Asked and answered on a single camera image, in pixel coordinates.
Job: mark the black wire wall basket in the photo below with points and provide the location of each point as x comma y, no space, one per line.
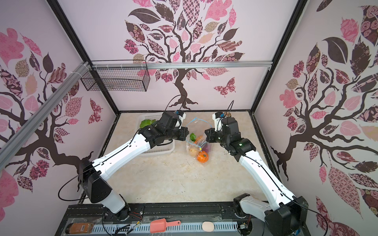
117,75

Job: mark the silver aluminium rail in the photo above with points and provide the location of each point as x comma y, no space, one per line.
195,65
10,149

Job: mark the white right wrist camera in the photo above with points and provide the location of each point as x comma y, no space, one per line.
217,117

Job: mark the silver aluminium rail back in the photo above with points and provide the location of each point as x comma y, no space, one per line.
195,65

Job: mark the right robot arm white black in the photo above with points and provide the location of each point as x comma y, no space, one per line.
283,213

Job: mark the green napa cabbage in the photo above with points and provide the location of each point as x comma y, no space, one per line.
146,122

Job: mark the white plastic perforated basket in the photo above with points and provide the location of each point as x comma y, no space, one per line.
159,145

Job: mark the green chili pepper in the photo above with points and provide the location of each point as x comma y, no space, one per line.
193,137

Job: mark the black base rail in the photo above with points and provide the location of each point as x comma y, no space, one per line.
148,212

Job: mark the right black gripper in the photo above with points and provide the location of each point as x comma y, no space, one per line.
210,134

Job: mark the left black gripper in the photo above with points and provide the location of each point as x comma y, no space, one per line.
183,132

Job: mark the yellow brown potato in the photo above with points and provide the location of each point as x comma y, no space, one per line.
193,151

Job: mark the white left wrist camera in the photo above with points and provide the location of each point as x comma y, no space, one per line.
181,116

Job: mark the pink plastic scoop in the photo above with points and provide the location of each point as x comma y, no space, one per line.
160,225

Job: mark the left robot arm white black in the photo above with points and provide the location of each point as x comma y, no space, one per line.
93,175

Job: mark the beige oval sponge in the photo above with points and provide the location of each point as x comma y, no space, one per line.
208,226

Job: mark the silver aluminium rail left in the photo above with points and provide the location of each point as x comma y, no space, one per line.
10,149

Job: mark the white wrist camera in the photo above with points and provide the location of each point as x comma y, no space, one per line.
217,117
181,116

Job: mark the clear zip top bag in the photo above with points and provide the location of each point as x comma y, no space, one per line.
196,145

